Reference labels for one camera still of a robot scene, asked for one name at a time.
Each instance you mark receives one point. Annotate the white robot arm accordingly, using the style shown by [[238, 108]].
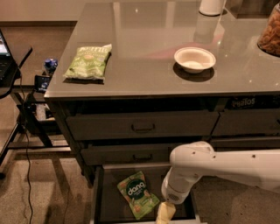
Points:
[[190, 162]]

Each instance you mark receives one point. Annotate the dark cabinet frame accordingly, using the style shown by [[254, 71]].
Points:
[[62, 108]]

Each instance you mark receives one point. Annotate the open bottom drawer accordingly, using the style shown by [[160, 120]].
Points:
[[109, 206]]

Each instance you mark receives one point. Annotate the middle left drawer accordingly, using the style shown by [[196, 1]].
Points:
[[126, 154]]

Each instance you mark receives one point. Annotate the top left drawer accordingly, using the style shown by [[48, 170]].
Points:
[[141, 125]]

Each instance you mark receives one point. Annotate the black phone with screen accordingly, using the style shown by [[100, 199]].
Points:
[[41, 83]]

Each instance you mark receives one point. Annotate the white cylindrical container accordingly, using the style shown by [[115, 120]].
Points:
[[211, 7]]

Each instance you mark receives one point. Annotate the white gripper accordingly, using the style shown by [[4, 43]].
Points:
[[174, 193]]

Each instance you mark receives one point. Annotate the green jalapeno chip bag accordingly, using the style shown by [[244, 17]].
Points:
[[89, 63]]

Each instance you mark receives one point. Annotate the middle right drawer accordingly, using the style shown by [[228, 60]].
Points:
[[246, 143]]

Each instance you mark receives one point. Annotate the green dang rice chip bag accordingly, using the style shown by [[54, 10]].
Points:
[[134, 190]]

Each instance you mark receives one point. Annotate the blue can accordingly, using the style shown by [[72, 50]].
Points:
[[50, 66]]

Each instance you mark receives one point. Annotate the white paper bowl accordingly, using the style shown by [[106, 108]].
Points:
[[194, 60]]

